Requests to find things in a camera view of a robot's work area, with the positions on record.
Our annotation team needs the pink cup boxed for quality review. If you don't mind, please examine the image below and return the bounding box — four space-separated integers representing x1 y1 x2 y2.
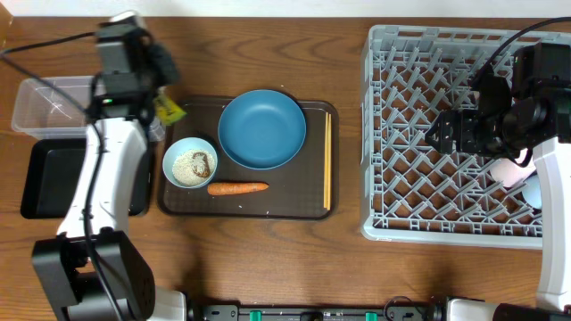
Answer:
490 158 536 188

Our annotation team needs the light blue cup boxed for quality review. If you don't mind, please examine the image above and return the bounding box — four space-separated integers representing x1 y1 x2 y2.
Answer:
522 175 542 210

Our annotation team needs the dark blue plate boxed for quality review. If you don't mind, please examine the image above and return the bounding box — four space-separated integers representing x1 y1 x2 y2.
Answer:
218 89 307 170

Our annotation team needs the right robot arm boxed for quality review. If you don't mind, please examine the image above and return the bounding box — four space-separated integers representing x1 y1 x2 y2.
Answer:
425 43 570 312

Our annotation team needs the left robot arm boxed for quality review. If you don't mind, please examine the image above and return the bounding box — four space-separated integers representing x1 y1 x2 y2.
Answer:
32 19 187 320

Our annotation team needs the grey dishwasher rack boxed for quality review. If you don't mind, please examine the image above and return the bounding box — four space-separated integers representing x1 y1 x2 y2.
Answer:
360 25 570 250

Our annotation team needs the light blue rice bowl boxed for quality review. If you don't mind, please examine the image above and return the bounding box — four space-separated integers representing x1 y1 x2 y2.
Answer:
162 137 219 189

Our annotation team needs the brown food piece in bowl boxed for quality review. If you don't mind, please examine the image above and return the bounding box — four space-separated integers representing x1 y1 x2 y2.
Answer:
191 152 211 178

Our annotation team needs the clear plastic bin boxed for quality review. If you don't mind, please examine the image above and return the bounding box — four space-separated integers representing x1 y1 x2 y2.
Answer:
12 76 166 142

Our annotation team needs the orange carrot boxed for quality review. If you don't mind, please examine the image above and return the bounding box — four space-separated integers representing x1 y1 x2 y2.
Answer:
207 182 269 196

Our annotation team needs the black plastic tray bin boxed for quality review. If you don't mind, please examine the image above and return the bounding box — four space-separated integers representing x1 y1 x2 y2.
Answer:
21 138 155 219

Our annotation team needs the right wooden chopstick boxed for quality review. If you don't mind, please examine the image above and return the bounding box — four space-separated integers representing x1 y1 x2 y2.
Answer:
326 113 332 210

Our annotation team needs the wooden chopstick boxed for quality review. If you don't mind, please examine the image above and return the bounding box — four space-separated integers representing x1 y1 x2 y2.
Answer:
326 113 332 210
323 112 330 210

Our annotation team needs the left wooden chopstick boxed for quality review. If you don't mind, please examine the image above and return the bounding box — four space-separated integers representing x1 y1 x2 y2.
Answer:
323 112 330 210

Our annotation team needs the dark brown serving tray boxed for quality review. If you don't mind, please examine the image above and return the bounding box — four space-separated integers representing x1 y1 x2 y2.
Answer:
157 96 338 220

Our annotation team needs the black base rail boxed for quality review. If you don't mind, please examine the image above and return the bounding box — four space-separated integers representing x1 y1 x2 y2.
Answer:
187 303 446 321

